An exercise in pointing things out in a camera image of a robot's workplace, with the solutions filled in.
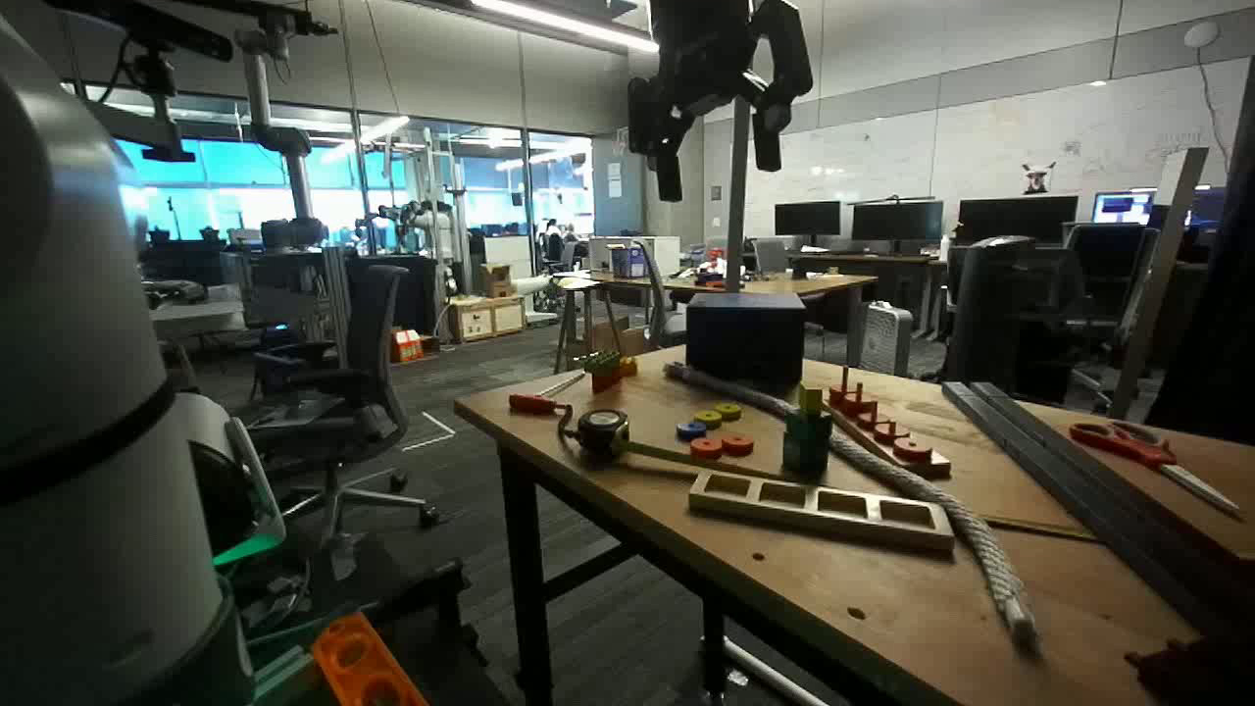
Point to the yellow disc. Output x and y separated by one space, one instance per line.
717 413

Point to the black trash bin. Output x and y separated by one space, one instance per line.
991 302

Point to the red handled tool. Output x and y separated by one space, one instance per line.
540 404

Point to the black tape measure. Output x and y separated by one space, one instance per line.
601 438

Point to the wooden slotted tray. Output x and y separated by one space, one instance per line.
825 511

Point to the green block stack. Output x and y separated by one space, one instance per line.
806 438

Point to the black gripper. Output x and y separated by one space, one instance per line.
707 56

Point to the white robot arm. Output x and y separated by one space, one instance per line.
108 586

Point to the dark blue cardboard box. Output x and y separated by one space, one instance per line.
755 337

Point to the red disc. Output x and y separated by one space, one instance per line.
734 444

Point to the red handled scissors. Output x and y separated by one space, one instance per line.
1151 452

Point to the black metal rail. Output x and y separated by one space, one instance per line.
1174 558

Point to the black office chair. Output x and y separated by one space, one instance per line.
317 421

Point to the blue disc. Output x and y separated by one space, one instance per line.
691 427

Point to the grey metal pole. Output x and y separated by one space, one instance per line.
734 227

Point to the red peg board toy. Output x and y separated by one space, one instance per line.
885 438

